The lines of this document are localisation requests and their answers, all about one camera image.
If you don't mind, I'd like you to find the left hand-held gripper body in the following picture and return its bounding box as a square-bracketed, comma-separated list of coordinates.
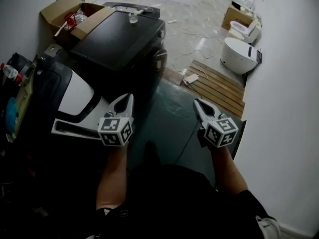
[97, 110, 135, 148]

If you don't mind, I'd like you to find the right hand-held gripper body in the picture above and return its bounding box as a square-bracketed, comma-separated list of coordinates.
[197, 115, 239, 148]

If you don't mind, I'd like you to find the black washing machine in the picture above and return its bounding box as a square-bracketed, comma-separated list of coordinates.
[69, 10, 168, 124]

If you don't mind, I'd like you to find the person's left forearm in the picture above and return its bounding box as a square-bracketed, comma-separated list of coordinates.
[95, 143, 129, 211]

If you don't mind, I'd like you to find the person's right forearm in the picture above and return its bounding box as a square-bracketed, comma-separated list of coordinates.
[208, 143, 249, 197]

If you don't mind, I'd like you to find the white toilet with open lid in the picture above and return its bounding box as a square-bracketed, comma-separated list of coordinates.
[228, 18, 260, 44]

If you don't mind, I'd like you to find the large open cardboard box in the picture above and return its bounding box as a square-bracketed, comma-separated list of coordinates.
[40, 0, 117, 45]

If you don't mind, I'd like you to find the wooden slat mat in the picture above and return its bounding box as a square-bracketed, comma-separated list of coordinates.
[180, 59, 246, 119]

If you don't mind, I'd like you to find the dark green floor mat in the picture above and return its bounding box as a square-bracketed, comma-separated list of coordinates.
[128, 78, 247, 185]

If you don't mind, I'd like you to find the white power adapter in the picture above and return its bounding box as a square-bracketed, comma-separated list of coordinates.
[183, 74, 200, 85]

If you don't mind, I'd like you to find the white and black appliance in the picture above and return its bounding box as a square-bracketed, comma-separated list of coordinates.
[37, 58, 118, 141]

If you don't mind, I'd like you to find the person's black shoe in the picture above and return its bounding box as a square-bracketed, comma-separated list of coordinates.
[144, 140, 161, 166]

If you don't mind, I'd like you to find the round white toilet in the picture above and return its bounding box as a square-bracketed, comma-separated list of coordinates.
[220, 36, 263, 76]

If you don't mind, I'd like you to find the small grey box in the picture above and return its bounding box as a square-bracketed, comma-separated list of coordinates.
[44, 43, 62, 57]

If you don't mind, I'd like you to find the person's black clothing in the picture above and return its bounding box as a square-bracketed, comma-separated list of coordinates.
[86, 163, 282, 239]

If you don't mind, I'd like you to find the olive green rack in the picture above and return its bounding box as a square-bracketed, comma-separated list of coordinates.
[11, 55, 45, 142]

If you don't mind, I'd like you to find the closed cardboard box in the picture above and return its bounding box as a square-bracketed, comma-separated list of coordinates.
[221, 6, 255, 31]

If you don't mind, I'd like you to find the red tool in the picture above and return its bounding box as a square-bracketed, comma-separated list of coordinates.
[64, 11, 78, 30]

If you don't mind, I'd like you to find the black counter with sink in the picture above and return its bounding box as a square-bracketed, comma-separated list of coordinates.
[103, 1, 161, 19]

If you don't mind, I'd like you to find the blue cloth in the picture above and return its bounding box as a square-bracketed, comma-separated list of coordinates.
[5, 97, 19, 134]

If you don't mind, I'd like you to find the red capped plastic bottle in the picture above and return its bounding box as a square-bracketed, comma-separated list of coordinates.
[0, 62, 24, 86]

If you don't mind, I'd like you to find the black cable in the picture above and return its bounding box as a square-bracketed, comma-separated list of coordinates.
[174, 122, 200, 164]

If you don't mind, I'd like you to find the white floor cable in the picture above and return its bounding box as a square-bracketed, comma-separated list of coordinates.
[171, 21, 223, 74]

